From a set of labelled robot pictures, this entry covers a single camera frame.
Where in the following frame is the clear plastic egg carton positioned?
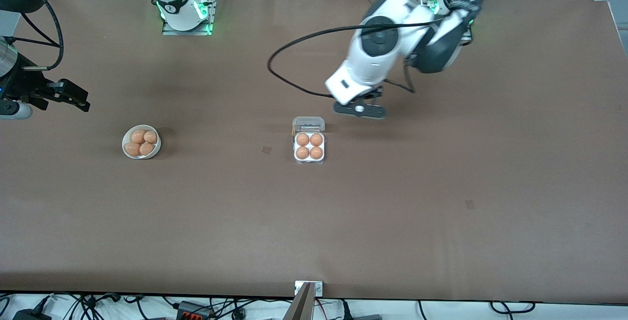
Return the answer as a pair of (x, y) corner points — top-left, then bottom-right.
(292, 116), (326, 165)

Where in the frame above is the black orange connector box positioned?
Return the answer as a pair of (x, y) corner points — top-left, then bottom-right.
(177, 301), (215, 320)

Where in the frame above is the white round bowl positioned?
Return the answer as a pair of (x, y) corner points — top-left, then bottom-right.
(122, 124), (162, 160)

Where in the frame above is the black power adapter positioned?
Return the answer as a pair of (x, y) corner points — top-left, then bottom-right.
(12, 309), (52, 320)

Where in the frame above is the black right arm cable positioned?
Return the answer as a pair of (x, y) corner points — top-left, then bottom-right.
(12, 0), (65, 71)

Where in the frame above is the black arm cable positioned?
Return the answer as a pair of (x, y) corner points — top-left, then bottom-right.
(267, 21), (440, 99)
(12, 0), (65, 71)

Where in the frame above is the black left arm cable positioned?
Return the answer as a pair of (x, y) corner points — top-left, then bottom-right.
(267, 21), (440, 99)

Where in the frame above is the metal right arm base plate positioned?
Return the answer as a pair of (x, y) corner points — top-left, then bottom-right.
(161, 0), (217, 36)

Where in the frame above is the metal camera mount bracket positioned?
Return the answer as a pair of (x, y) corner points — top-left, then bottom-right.
(294, 281), (324, 297)

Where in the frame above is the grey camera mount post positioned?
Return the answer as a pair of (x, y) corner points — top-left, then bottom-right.
(283, 282), (315, 320)

